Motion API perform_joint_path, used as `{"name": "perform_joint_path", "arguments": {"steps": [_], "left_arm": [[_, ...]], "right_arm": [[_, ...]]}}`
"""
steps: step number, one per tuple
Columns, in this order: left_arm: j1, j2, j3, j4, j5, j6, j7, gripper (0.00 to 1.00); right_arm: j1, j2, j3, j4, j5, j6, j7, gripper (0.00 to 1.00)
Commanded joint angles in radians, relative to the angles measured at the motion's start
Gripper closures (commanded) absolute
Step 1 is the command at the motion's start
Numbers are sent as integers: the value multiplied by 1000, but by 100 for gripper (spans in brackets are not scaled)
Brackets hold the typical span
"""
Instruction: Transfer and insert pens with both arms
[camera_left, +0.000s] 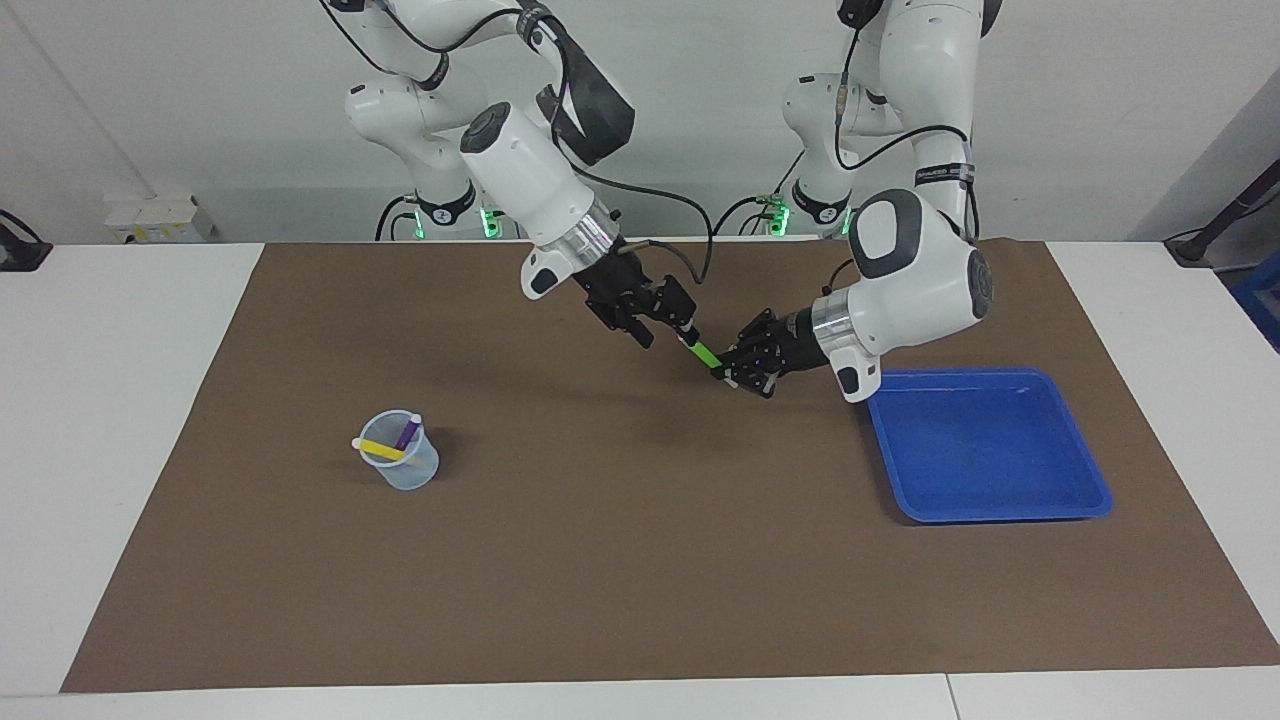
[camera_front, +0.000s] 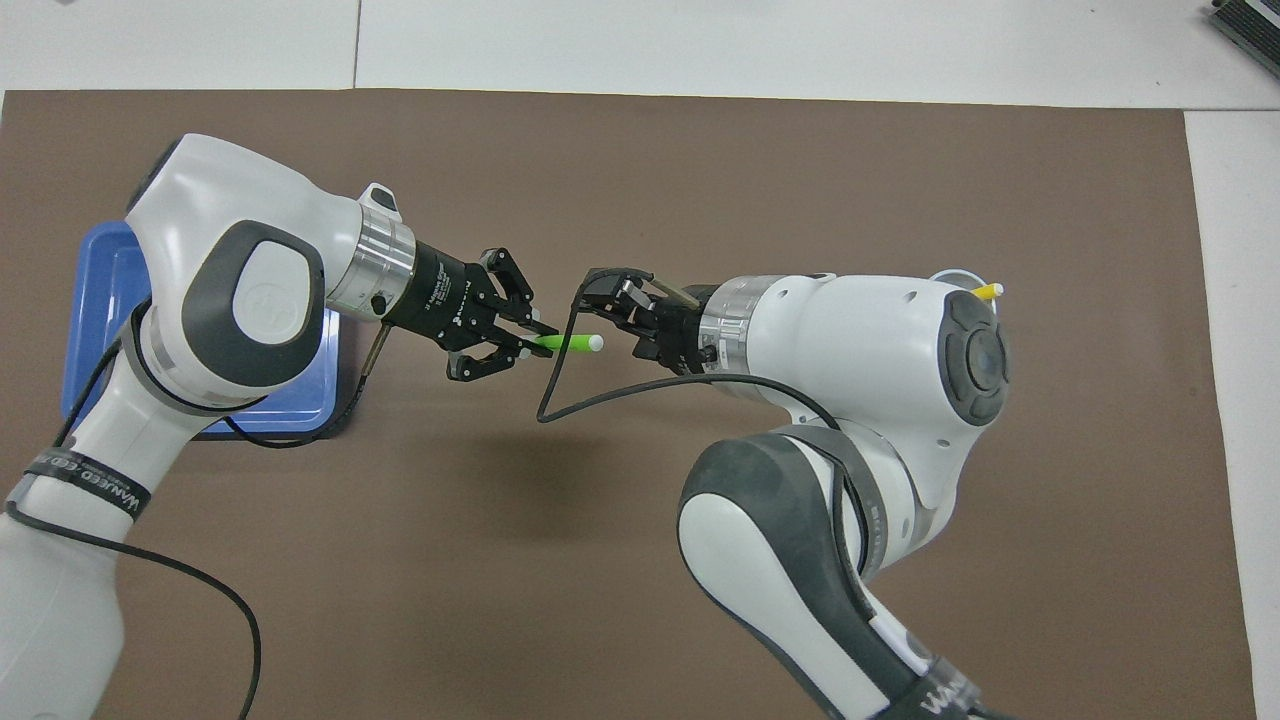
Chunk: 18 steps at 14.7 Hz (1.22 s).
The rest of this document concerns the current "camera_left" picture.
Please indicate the blue plastic tray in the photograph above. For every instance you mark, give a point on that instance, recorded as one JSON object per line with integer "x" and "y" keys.
{"x": 1050, "y": 470}

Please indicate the brown table mat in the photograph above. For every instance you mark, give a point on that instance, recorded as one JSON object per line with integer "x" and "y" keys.
{"x": 640, "y": 520}

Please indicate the purple marker pen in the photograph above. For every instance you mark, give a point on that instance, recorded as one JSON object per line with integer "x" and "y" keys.
{"x": 406, "y": 433}

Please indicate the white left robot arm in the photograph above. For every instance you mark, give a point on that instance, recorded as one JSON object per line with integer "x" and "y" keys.
{"x": 910, "y": 270}

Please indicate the yellow marker pen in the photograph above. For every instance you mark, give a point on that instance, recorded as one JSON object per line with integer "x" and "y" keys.
{"x": 380, "y": 449}

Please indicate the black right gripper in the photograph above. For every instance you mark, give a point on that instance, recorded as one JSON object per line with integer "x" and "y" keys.
{"x": 630, "y": 295}

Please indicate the green marker pen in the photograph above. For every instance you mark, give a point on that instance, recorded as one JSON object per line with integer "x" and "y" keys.
{"x": 703, "y": 353}

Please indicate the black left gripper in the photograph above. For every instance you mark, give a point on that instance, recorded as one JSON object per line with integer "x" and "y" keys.
{"x": 790, "y": 345}

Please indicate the translucent plastic cup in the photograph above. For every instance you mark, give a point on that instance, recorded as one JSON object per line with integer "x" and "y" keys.
{"x": 410, "y": 470}

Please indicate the blue crate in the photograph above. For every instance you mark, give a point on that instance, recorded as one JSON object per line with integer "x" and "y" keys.
{"x": 1260, "y": 300}

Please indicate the white wall power box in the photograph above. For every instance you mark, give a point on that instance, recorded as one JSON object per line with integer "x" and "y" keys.
{"x": 150, "y": 220}

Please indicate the black table clamp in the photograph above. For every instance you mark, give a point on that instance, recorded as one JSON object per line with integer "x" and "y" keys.
{"x": 20, "y": 250}

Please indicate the black camera stand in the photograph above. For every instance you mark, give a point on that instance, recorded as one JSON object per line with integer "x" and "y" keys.
{"x": 1215, "y": 225}

